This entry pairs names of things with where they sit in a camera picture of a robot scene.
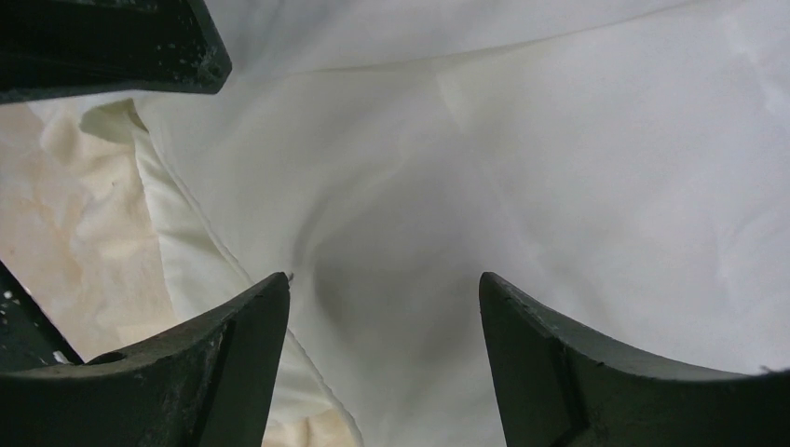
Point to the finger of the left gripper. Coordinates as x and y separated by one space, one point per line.
61 49

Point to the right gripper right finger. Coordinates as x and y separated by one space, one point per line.
559 382

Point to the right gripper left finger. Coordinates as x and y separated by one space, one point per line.
205 382

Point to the white ruffled pillowcase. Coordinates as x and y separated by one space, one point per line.
624 162

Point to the white pillow yellow edge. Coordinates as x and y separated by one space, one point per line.
198 277

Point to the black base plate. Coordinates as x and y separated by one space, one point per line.
29 339

